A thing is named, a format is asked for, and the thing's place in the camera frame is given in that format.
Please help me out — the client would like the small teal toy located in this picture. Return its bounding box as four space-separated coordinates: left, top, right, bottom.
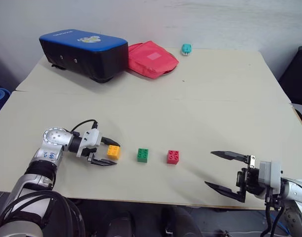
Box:
181 43 193 56

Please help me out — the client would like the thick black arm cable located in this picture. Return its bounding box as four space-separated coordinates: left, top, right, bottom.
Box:
47 190 86 237

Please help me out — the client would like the red fabric pouch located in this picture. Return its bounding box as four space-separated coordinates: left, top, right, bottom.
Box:
128 40 180 80

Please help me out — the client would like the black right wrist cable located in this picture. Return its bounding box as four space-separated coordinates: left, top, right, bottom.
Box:
260 192 286 237

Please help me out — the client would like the red toy building block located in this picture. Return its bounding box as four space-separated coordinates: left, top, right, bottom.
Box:
166 150 180 165

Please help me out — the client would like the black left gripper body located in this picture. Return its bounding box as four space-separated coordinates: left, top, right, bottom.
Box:
80 145 102 163

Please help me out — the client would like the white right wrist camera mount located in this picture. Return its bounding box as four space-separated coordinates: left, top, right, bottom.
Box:
258 159 283 196

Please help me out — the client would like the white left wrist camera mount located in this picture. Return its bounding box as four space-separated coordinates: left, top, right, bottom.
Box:
76 129 102 158

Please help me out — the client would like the black chair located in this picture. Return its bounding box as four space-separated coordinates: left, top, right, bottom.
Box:
278 45 302 107

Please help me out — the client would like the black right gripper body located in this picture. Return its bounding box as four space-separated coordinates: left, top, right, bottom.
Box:
235 154 266 198

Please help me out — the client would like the dark rounded shape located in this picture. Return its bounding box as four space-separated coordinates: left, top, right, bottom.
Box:
106 210 134 237
161 205 204 237

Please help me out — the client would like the thin black left wrist cable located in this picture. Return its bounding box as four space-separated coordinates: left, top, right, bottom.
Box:
71 119 99 133

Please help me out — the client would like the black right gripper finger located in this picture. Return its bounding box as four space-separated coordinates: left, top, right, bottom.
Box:
204 181 247 203
210 151 251 164

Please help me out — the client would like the blue and black padded case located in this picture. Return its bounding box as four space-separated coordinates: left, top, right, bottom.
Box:
39 29 129 84

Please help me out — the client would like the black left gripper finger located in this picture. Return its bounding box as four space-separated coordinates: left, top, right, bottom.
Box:
101 136 121 148
90 158 118 166

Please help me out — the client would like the yellow toy building block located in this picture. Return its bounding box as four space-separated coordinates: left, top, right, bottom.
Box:
106 145 122 161

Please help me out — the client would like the green toy building block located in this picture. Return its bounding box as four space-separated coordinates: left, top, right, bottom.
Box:
136 148 150 163

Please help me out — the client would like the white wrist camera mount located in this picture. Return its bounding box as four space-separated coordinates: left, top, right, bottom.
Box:
76 129 102 158
258 159 283 196

